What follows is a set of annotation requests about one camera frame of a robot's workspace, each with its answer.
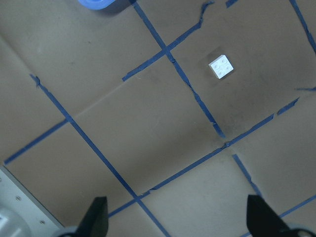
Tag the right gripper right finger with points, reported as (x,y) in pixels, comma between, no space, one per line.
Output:
(262,221)

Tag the blue plastic tray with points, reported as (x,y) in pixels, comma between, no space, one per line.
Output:
(96,4)

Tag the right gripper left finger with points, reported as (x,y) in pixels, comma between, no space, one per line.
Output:
(95,222)

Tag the white block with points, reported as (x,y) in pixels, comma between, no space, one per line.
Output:
(221,66)

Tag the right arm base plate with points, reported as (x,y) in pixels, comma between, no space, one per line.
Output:
(21,214)

